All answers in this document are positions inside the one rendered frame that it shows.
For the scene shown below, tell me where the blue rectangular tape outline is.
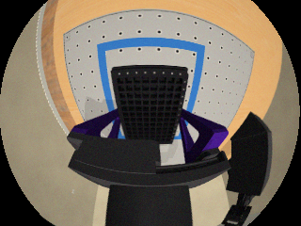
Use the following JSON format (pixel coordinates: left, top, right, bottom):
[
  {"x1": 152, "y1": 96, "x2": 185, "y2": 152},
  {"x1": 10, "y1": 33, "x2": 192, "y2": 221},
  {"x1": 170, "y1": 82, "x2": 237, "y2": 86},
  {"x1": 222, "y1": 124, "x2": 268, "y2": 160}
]
[{"x1": 97, "y1": 38, "x2": 205, "y2": 113}]

